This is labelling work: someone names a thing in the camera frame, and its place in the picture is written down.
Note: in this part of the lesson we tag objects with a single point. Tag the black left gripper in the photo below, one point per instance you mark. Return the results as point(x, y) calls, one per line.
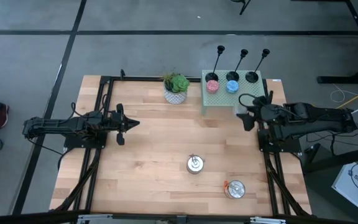
point(120, 123)

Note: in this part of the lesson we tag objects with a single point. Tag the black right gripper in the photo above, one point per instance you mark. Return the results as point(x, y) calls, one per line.
point(266, 113)

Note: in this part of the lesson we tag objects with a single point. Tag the blue candle tin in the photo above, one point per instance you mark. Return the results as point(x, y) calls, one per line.
point(232, 86)

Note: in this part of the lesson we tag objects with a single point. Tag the pink candle tin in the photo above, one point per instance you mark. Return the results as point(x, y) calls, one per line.
point(212, 86)

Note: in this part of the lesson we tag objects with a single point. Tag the tall black candlestick holder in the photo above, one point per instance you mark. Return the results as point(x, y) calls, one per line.
point(211, 76)

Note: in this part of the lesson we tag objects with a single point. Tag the metal candle can floral label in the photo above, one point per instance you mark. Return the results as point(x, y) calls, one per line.
point(195, 164)

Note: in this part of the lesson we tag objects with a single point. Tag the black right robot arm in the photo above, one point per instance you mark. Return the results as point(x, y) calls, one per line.
point(315, 123)

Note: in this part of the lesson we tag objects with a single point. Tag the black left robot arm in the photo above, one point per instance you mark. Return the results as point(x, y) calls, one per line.
point(57, 126)

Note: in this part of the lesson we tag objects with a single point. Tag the metal candle can orange tag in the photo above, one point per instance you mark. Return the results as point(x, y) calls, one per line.
point(235, 189)

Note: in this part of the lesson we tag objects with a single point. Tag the pale green perforated metal shelf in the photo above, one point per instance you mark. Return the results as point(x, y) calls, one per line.
point(222, 99)

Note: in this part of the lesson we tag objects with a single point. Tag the succulent in white patterned pot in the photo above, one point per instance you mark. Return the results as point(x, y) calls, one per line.
point(176, 90)

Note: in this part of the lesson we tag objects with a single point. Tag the black floor stand beam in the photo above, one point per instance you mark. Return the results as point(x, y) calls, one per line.
point(337, 161)

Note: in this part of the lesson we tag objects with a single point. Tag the white cardboard box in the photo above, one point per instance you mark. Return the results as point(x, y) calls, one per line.
point(350, 183)

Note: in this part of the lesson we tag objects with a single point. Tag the person's foot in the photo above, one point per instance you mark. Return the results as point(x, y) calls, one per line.
point(1, 116)

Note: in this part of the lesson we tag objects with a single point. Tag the black crossbar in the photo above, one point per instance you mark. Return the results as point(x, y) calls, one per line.
point(26, 217)

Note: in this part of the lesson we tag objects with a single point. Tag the black desk with clutter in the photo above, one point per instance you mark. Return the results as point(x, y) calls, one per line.
point(356, 17)

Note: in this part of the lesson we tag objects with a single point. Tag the black aluminium table frame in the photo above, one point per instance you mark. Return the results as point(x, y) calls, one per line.
point(135, 78)

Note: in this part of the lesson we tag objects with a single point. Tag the silver metal bracket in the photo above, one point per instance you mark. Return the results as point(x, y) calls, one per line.
point(93, 218)
point(267, 221)

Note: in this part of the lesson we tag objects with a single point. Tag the black desk frame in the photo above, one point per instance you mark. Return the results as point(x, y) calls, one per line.
point(346, 79)

